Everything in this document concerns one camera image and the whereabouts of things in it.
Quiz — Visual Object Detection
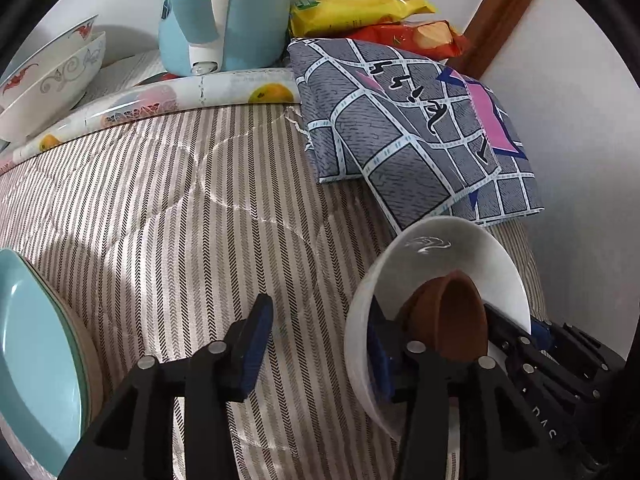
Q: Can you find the small brown bowl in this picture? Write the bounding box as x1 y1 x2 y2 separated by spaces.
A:
404 280 451 346
439 270 488 361

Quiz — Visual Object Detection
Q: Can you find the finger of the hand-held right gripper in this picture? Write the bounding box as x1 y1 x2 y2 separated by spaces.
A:
542 320 611 378
482 304 548 378

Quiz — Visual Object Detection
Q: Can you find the red floral white bowl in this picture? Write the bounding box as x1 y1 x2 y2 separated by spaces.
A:
0 14 99 111

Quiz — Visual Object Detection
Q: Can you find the orange snack bag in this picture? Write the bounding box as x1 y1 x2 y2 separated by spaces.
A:
345 20 471 59

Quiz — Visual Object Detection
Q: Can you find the fruit print table mat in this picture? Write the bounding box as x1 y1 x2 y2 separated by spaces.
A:
0 50 303 173

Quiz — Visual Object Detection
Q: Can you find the light blue electric kettle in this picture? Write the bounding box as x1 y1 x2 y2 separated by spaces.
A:
158 0 296 76

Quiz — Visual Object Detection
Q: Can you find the striped quilted tablecloth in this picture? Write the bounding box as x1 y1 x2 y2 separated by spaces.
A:
0 105 546 480

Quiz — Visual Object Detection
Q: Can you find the plain white bowl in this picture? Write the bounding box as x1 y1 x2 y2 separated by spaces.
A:
344 216 532 443

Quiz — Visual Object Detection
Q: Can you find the yellow snack bag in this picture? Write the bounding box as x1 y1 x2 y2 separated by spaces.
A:
290 0 437 38

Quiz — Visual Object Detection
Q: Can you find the grey checked cloth bag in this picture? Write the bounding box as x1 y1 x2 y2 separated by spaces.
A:
286 37 546 235

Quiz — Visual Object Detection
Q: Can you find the light blue plate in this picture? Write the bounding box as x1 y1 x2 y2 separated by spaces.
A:
0 248 85 480

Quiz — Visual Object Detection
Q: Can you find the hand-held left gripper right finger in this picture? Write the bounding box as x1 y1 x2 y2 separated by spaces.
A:
367 297 538 480

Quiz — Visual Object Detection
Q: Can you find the green plate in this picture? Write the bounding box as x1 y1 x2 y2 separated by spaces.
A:
30 265 92 441

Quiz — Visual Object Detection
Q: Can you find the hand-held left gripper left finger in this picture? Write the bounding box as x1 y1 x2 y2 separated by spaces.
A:
59 292 274 480

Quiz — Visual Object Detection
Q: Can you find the grey patterned white bowl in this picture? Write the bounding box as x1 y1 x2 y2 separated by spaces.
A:
0 30 107 142

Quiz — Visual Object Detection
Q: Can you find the brown wooden door trim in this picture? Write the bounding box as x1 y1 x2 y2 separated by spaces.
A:
462 0 548 78

